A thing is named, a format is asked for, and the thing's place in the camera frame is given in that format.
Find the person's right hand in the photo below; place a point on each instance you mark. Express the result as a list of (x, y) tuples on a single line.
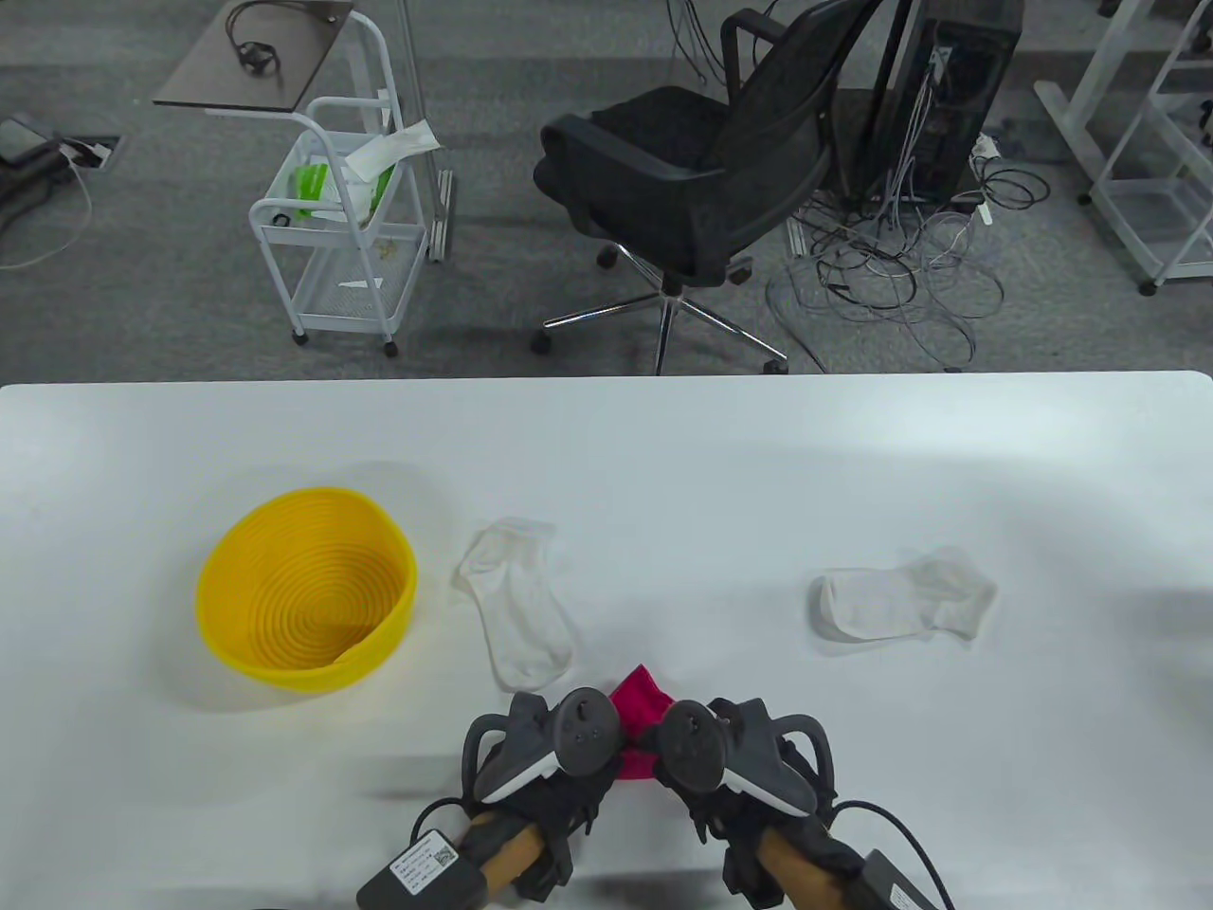
[(730, 815)]

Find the person's left hand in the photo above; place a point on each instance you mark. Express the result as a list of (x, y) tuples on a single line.
[(569, 801)]

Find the white sock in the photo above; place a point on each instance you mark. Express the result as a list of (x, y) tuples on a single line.
[(516, 607), (891, 602)]

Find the person's right forearm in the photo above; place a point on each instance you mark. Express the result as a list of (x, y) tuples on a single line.
[(796, 867)]

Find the person's left forearm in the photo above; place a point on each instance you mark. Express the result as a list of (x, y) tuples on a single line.
[(502, 853)]

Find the black right glove sensor module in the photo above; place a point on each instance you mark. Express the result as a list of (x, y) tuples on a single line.
[(753, 872)]

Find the black glove sensor module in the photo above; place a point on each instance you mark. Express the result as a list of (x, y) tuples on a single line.
[(753, 872), (545, 867)]

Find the black left glove sensor module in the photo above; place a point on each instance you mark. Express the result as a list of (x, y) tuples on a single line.
[(545, 867)]

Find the grey white left hand controller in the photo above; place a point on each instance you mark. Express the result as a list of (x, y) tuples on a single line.
[(583, 730)]

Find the grey white hand controller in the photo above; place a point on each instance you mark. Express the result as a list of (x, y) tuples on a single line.
[(583, 730), (687, 744)]

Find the grey white right hand controller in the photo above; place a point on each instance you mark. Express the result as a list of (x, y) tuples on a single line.
[(687, 744)]

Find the black labelled left wrist box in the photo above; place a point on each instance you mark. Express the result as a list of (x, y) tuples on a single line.
[(422, 867)]

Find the black right wrist box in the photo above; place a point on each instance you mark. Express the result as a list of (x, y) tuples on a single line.
[(891, 882)]

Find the yellow woven basket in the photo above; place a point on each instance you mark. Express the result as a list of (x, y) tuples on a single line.
[(284, 588)]

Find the white wheeled cart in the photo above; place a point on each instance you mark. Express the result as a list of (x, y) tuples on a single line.
[(332, 299)]

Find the black office chair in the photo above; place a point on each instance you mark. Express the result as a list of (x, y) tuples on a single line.
[(663, 161)]

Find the green packet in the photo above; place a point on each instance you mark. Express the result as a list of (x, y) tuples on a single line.
[(311, 185)]

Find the white paper sheet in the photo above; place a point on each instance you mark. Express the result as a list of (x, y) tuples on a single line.
[(398, 144)]

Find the white power strip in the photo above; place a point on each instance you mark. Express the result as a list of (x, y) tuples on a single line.
[(986, 145)]

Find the white metal rack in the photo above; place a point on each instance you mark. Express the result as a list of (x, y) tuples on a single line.
[(1137, 204)]

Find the black computer tower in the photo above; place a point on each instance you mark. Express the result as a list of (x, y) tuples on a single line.
[(976, 85)]

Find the dark brown side table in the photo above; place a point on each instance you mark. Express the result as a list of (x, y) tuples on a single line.
[(208, 85)]

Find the floor socket box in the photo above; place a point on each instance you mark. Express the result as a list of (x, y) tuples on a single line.
[(95, 152)]

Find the black floor equipment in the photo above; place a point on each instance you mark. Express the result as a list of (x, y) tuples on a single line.
[(28, 171)]

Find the white desk leg frame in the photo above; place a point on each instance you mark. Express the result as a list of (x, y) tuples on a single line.
[(1066, 118)]

